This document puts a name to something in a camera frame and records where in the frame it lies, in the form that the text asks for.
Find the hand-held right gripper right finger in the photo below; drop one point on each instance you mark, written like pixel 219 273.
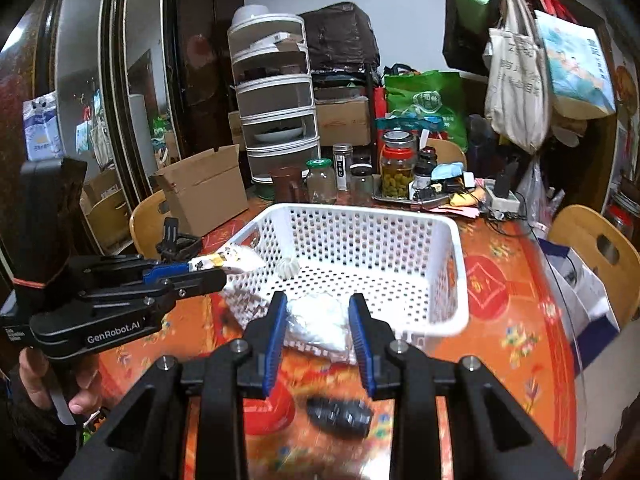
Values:
pixel 361 345

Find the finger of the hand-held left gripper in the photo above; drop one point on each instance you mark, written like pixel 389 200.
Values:
pixel 195 287
pixel 165 272

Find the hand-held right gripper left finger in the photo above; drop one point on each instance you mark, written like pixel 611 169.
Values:
pixel 275 345

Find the white sachet with yellow print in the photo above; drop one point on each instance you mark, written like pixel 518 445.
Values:
pixel 235 260

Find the black plastic bag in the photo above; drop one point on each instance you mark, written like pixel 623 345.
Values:
pixel 340 415

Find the grey ribbed ball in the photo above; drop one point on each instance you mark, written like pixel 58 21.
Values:
pixel 287 267

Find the white perforated plastic basket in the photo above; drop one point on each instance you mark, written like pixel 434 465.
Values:
pixel 375 260

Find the person's left forearm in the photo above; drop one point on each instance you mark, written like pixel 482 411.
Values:
pixel 25 435

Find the person's left hand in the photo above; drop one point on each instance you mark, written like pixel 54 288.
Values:
pixel 37 380

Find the black clamp holder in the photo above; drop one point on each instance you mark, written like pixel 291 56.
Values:
pixel 175 245

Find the wooden chair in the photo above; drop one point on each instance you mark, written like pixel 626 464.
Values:
pixel 575 230
pixel 145 225

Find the open cardboard box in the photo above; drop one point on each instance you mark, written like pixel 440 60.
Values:
pixel 205 190

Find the brown mug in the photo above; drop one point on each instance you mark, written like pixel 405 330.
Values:
pixel 287 185

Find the small empty glass jar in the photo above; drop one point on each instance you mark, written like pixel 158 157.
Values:
pixel 361 185

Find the glass jar with green lid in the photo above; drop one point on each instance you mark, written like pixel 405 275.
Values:
pixel 320 185

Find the glass jar with red lid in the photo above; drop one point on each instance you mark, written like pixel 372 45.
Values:
pixel 397 175

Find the tall spice jar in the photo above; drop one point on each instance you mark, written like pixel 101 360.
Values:
pixel 342 167

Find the blue face mask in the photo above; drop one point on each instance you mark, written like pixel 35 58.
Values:
pixel 447 172

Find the white power strip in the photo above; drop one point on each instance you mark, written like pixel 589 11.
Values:
pixel 502 202

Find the grey stacked drawer unit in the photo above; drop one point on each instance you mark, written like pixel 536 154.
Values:
pixel 275 95

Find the dark wooden mirror cabinet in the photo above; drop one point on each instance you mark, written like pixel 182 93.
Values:
pixel 200 60

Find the brown cardboard box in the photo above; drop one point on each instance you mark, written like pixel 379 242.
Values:
pixel 342 122

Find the clear plastic bag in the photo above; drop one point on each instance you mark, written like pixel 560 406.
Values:
pixel 532 190

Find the blue and white box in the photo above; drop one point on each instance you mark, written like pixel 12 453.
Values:
pixel 585 285

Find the green shopping bag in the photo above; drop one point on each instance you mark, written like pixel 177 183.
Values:
pixel 430 100

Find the dark plastic bag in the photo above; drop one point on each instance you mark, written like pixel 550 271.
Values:
pixel 340 35

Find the beige canvas tote bag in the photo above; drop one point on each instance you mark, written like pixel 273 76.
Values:
pixel 515 95

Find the black hanging bag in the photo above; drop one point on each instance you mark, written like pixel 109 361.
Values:
pixel 465 35

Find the blue printed tote bag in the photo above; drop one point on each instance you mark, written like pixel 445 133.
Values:
pixel 575 70

